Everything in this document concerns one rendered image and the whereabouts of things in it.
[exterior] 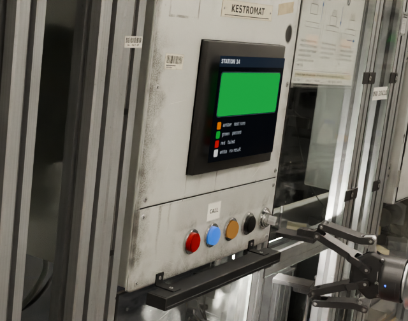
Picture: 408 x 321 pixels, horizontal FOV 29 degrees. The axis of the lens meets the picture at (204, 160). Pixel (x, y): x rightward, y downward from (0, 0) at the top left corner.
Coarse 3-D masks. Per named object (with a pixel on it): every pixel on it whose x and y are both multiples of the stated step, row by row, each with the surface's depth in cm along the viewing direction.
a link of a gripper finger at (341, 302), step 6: (318, 300) 139; (324, 300) 139; (330, 300) 139; (336, 300) 138; (342, 300) 138; (348, 300) 138; (354, 300) 138; (318, 306) 139; (324, 306) 139; (330, 306) 138; (336, 306) 138; (342, 306) 137; (348, 306) 137; (354, 306) 136; (360, 306) 136; (366, 306) 136; (366, 312) 136
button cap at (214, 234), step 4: (212, 228) 128; (216, 228) 128; (212, 232) 127; (216, 232) 128; (220, 232) 129; (208, 236) 127; (212, 236) 127; (216, 236) 128; (208, 240) 127; (212, 240) 127; (216, 240) 128; (212, 244) 128
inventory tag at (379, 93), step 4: (376, 88) 183; (380, 88) 185; (384, 88) 188; (376, 92) 183; (380, 92) 186; (384, 92) 188; (376, 96) 184; (380, 96) 186; (384, 96) 189; (372, 100) 182
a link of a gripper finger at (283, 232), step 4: (280, 228) 142; (284, 228) 142; (276, 232) 140; (280, 232) 140; (284, 232) 140; (288, 232) 140; (292, 232) 140; (296, 232) 140; (280, 236) 139; (284, 236) 139; (288, 236) 139; (292, 236) 138; (296, 236) 138; (300, 236) 138; (304, 236) 138; (300, 240) 138; (304, 240) 138; (308, 240) 137; (312, 240) 137; (316, 240) 139
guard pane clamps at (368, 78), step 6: (366, 72) 175; (372, 72) 179; (366, 78) 176; (372, 78) 179; (390, 78) 189; (396, 78) 192; (378, 180) 196; (372, 186) 194; (378, 186) 196; (348, 192) 180; (354, 192) 184; (348, 198) 181; (354, 198) 184
